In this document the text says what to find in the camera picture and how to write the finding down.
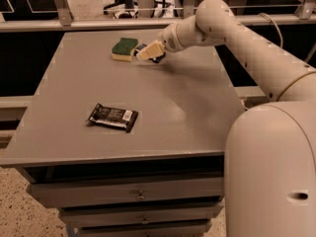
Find grey drawer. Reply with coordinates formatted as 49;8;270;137
71;219;211;237
60;200;223;228
27;177;223;208

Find grey drawer cabinet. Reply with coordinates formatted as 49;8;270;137
0;28;246;237

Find black rxbar chocolate wrapper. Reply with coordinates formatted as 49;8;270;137
88;103;138;133

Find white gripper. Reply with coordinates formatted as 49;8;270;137
136;22;187;60

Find middle grey drawer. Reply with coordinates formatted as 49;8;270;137
60;200;223;228

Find black office chair base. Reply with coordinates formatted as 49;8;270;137
103;0;138;19

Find metal railing frame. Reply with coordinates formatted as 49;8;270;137
0;13;316;33

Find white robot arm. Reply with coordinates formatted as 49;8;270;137
136;0;316;237

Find white cable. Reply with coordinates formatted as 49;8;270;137
258;12;284;49

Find bottom grey drawer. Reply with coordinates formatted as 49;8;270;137
71;219;211;237

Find blue rxbar blueberry wrapper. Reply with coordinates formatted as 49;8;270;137
134;43;166;63

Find green and yellow sponge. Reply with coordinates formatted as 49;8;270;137
112;38;138;62

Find top grey drawer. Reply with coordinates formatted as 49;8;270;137
27;177;223;208

